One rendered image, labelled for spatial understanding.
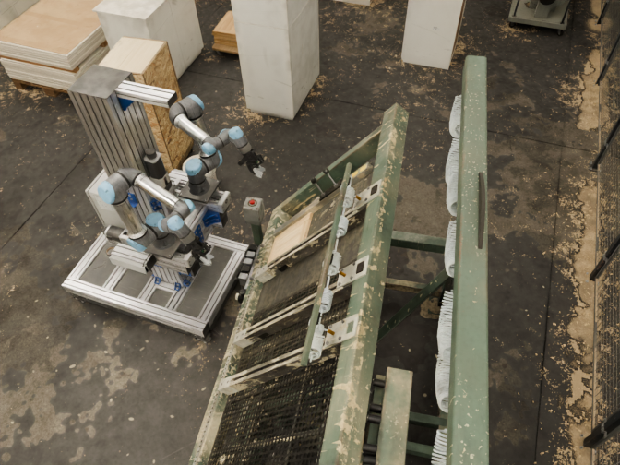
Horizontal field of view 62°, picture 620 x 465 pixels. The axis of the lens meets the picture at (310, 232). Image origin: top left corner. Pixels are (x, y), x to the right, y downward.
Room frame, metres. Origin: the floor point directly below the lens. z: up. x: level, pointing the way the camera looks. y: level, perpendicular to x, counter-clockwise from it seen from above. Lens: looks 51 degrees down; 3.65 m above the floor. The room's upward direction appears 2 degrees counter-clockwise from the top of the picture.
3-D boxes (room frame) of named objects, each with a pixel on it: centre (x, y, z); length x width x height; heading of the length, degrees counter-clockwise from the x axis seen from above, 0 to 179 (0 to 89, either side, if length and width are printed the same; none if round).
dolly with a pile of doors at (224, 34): (5.98, 0.78, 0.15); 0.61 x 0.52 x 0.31; 158
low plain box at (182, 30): (5.59, 1.69, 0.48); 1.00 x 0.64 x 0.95; 158
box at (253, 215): (2.45, 0.40, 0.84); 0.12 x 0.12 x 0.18; 76
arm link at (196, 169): (2.53, 0.76, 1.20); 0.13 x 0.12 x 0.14; 133
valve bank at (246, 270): (2.01, 0.44, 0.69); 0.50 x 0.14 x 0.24; 166
